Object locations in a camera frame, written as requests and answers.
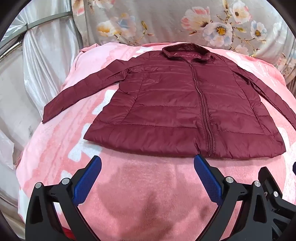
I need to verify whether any maroon puffer jacket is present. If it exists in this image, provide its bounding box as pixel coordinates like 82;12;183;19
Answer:
42;44;296;160

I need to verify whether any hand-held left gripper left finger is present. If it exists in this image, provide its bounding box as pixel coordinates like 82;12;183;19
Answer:
25;155;102;241

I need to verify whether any grey floral bed sheet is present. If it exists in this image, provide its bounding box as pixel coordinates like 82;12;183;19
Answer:
72;0;296;84

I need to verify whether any white satin curtain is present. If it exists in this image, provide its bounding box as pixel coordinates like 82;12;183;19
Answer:
0;0;81;232

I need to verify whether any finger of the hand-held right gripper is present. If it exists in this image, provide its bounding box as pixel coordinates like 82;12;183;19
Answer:
258;166;293;241

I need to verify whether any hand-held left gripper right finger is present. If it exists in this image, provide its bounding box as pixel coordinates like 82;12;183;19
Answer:
194;154;271;241

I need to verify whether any grey metal pole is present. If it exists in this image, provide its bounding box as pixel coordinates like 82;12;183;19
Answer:
0;10;74;50

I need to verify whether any pink butterfly print blanket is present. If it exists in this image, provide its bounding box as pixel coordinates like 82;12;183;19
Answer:
17;42;296;241

